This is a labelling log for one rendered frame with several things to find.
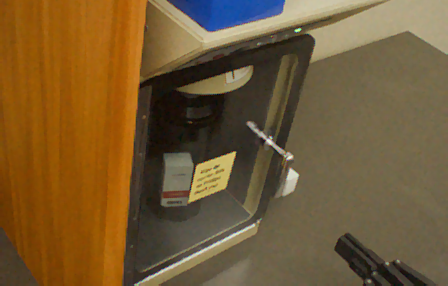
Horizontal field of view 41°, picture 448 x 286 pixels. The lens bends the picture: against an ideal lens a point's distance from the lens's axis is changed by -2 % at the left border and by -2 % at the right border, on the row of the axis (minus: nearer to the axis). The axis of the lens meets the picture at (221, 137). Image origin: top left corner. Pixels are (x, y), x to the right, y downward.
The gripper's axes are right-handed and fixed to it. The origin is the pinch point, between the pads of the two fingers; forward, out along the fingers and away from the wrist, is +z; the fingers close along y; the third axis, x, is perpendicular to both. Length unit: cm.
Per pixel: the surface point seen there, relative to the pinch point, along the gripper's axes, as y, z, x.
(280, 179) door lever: 0.9, 16.7, -2.1
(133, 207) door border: 25.5, 21.5, -4.0
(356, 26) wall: -83, 66, 14
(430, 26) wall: -130, 66, 23
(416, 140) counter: -61, 25, 19
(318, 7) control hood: 10.8, 11.6, -36.7
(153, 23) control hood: 27.3, 19.0, -34.2
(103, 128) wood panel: 35.2, 14.8, -26.1
